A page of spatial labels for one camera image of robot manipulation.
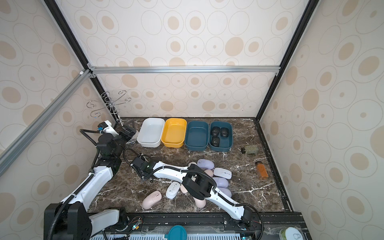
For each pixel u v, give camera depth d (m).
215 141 1.03
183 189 0.83
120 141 0.69
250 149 0.98
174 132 1.10
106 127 0.67
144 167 0.70
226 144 1.03
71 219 0.40
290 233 0.67
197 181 0.59
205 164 0.93
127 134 0.70
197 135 1.09
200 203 0.79
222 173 0.88
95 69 0.90
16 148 0.53
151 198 0.79
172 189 0.82
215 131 1.09
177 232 0.65
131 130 0.71
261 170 0.89
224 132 1.08
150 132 1.12
